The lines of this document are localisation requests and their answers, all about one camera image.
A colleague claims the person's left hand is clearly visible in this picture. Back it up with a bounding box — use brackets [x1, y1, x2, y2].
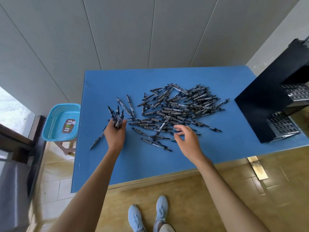
[103, 119, 128, 152]

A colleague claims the person's right hand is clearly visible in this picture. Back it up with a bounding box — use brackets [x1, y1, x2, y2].
[173, 125, 209, 165]

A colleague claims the pile of black pens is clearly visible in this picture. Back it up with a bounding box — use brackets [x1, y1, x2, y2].
[89, 83, 230, 152]

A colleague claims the black tiered pen display stand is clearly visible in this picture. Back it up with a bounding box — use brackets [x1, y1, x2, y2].
[234, 36, 309, 144]

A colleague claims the person's left forearm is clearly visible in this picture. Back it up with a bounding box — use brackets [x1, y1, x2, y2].
[49, 147, 121, 232]

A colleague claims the person's right forearm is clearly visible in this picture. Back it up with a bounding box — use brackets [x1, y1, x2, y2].
[197, 158, 271, 232]

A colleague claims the blue table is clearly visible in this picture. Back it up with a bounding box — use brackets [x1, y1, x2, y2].
[70, 66, 309, 194]

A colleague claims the brown stool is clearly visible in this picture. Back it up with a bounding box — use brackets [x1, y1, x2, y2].
[54, 140, 77, 155]

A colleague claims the blue plastic basket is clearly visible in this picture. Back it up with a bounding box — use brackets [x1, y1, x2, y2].
[41, 103, 81, 142]

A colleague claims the light blue right shoe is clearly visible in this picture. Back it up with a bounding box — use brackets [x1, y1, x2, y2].
[154, 195, 169, 230]

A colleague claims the light blue shoe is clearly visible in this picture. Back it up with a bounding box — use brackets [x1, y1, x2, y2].
[154, 195, 169, 230]
[128, 204, 146, 232]

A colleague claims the brass floor plate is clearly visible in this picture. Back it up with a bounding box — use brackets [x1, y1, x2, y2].
[247, 156, 269, 180]

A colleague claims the light blue left shoe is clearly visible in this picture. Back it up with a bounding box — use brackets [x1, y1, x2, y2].
[128, 204, 146, 232]

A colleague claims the dark framed glass door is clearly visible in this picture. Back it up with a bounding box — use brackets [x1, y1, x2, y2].
[0, 85, 49, 232]

